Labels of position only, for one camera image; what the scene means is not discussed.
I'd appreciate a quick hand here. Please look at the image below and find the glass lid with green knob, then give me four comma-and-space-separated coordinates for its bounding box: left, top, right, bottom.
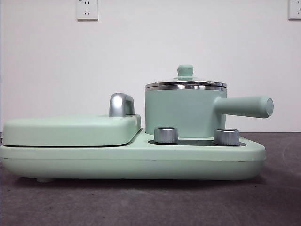
144, 64, 228, 88

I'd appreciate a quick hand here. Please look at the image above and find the silver griddle cover handle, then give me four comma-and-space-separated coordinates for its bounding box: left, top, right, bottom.
108, 92, 135, 118

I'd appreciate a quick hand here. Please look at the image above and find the white wall socket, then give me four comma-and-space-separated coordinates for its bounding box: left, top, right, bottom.
76, 0, 99, 21
288, 0, 301, 21

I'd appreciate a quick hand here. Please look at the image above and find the silver control knob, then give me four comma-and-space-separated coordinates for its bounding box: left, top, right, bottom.
153, 126, 179, 145
213, 128, 240, 145

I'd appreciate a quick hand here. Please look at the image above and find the mint green pot with handle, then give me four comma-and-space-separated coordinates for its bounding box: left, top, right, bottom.
144, 84, 275, 140

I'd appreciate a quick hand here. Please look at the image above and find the mint green breakfast maker base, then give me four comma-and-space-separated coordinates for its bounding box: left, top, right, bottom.
0, 137, 267, 183

